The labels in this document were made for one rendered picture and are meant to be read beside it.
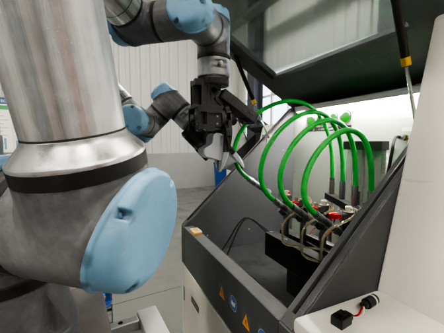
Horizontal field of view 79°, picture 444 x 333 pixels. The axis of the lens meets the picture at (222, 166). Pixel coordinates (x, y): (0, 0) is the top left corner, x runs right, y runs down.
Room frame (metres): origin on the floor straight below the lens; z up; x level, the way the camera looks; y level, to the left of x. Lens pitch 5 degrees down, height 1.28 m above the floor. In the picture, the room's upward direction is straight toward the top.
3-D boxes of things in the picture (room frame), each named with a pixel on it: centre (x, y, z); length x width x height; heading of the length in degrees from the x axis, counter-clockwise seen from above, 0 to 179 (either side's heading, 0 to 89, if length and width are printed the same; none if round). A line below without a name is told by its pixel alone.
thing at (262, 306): (0.77, 0.00, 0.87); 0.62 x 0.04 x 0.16; 25
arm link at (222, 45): (0.63, 0.02, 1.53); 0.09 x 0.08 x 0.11; 163
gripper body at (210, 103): (0.63, 0.03, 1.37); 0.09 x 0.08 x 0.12; 115
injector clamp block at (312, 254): (0.76, -0.26, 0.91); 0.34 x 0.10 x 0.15; 25
